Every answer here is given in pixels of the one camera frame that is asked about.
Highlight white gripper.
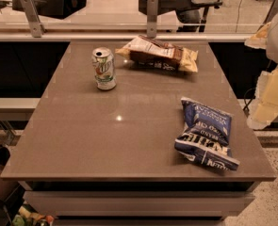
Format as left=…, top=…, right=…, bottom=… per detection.
left=244, top=13, right=278, bottom=130

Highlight brown chip bag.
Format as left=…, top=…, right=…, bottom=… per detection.
left=115, top=35, right=198, bottom=73

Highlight blue chip bag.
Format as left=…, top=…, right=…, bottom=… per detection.
left=174, top=97, right=240, bottom=170

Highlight green white soda can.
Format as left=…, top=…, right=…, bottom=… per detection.
left=91, top=47, right=117, bottom=90

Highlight colourful items under table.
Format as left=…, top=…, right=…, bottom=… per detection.
left=12, top=204, right=55, bottom=226

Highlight black cable loop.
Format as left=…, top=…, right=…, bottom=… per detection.
left=242, top=87, right=259, bottom=113

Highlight middle metal bracket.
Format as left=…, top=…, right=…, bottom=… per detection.
left=147, top=0, right=158, bottom=38

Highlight left metal bracket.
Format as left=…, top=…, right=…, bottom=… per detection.
left=19, top=0, right=45, bottom=38

